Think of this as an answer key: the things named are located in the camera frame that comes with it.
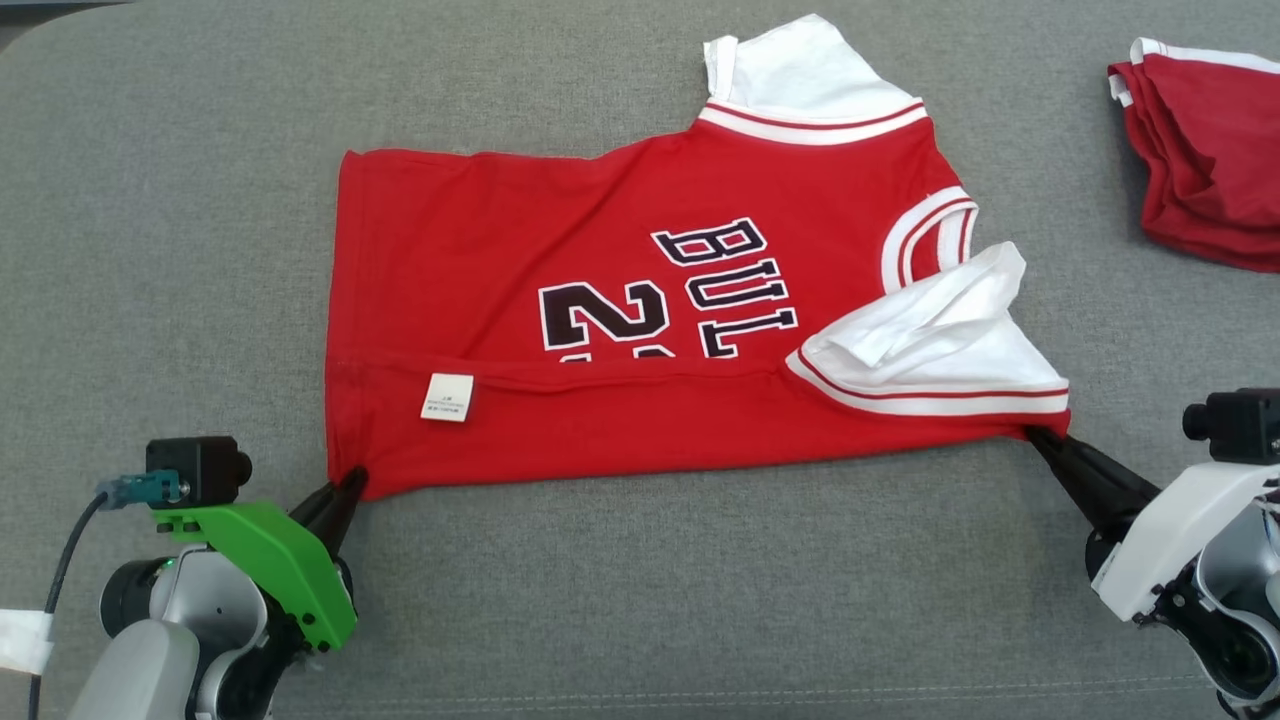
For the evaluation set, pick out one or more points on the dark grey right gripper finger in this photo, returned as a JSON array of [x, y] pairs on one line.
[[1105, 485], [1075, 495]]

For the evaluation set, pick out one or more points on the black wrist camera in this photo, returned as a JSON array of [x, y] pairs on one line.
[[1240, 425], [200, 470]]

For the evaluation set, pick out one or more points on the red jersey with white sleeves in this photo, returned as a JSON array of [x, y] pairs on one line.
[[500, 220]]

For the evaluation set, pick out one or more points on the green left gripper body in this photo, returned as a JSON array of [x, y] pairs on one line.
[[270, 560]]

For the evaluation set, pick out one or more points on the red shorts with white stripe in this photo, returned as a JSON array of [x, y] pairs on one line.
[[1220, 150]]

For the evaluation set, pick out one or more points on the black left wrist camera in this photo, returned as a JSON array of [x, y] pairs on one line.
[[200, 470]]

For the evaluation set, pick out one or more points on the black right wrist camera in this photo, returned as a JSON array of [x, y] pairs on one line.
[[1240, 425]]

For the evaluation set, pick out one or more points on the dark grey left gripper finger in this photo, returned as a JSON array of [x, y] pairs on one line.
[[322, 502], [342, 520]]

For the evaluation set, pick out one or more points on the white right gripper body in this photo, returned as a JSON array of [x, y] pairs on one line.
[[1160, 550]]

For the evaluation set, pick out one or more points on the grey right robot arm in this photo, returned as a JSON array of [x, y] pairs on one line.
[[1240, 640]]

